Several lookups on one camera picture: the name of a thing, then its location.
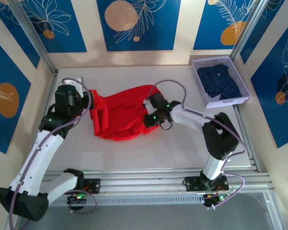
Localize red t-shirt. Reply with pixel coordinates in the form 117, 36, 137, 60
88, 84, 170, 142

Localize navy blue cloth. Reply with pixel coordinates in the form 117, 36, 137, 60
197, 64, 243, 100

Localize lavender perforated plastic basket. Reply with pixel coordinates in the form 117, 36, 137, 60
191, 56, 252, 109

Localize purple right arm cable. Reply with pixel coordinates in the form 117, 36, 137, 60
145, 80, 247, 209

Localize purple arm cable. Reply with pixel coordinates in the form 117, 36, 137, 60
9, 78, 98, 230
145, 80, 247, 209

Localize aluminium rail frame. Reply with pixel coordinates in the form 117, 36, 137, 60
14, 167, 276, 199

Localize blue floral wall poster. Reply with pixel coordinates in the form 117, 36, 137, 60
251, 15, 288, 149
0, 33, 32, 154
240, 0, 287, 65
193, 0, 258, 51
21, 0, 87, 54
96, 0, 182, 52
0, 0, 41, 69

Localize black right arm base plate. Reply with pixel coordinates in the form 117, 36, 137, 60
183, 176, 229, 192

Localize aluminium frame post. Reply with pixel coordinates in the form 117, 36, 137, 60
229, 0, 272, 61
7, 0, 59, 75

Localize grey slotted cable duct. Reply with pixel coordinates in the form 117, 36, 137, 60
48, 194, 206, 207

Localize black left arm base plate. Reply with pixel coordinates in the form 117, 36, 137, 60
83, 178, 101, 194

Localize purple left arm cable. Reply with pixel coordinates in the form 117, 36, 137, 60
9, 78, 98, 230

